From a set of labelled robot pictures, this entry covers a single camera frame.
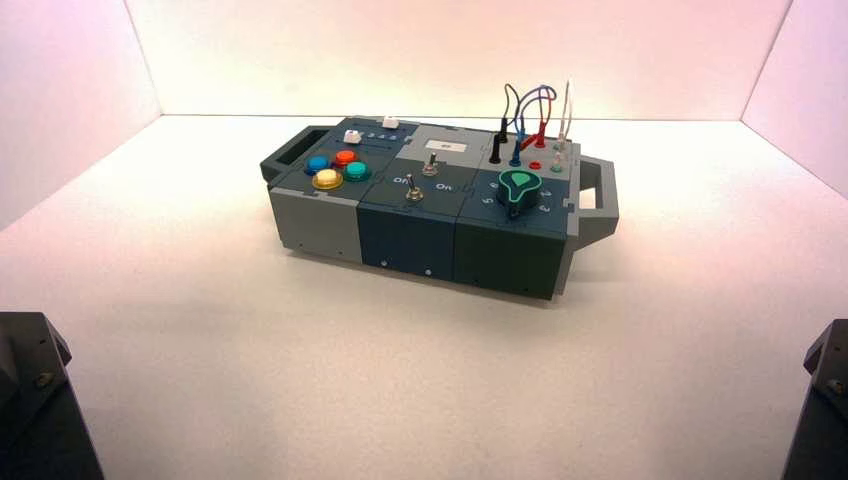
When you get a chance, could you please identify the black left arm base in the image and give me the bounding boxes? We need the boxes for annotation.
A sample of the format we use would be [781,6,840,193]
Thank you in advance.
[0,311,105,480]

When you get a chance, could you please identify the blue jumper wire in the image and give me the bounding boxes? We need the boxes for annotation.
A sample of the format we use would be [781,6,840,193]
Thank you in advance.
[508,84,558,168]

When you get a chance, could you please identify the green and black rotary knob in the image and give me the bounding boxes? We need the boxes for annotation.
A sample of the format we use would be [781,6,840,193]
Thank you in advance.
[496,168,544,221]

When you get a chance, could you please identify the white jumper wire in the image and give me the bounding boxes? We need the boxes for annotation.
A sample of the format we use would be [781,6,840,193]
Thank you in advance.
[553,79,576,175]

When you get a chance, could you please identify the yellow round push button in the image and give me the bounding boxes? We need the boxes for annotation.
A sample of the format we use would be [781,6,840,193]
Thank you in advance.
[311,168,345,192]

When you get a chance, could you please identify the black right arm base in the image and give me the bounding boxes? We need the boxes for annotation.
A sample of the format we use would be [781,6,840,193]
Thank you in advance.
[781,319,848,480]

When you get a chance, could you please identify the red jumper wire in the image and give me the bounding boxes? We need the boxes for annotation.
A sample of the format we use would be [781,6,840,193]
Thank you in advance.
[519,87,556,152]

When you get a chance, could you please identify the grey and blue control box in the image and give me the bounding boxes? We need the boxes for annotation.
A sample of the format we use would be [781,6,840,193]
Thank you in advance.
[259,116,621,301]

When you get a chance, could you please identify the black jumper wire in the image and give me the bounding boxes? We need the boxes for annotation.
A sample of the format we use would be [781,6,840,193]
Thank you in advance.
[488,82,522,166]

